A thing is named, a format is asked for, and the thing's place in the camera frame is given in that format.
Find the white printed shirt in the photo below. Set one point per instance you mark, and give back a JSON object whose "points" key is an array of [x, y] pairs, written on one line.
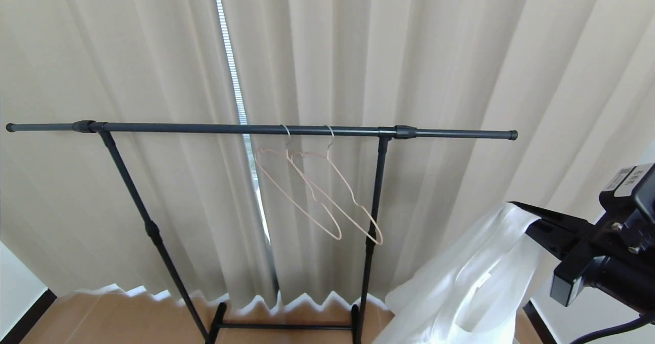
{"points": [[460, 293]]}

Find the pink clothes hanger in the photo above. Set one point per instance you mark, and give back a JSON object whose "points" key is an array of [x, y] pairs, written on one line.
{"points": [[338, 237], [379, 241]]}

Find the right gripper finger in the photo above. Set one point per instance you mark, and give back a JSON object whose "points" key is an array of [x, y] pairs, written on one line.
{"points": [[568, 241]]}

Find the black clothes rack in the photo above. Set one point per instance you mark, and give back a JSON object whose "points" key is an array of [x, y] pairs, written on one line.
{"points": [[204, 128]]}

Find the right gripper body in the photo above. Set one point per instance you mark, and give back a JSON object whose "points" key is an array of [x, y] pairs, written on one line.
{"points": [[619, 287]]}

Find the beige curtain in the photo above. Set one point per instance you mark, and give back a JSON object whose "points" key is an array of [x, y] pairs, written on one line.
{"points": [[128, 52]]}

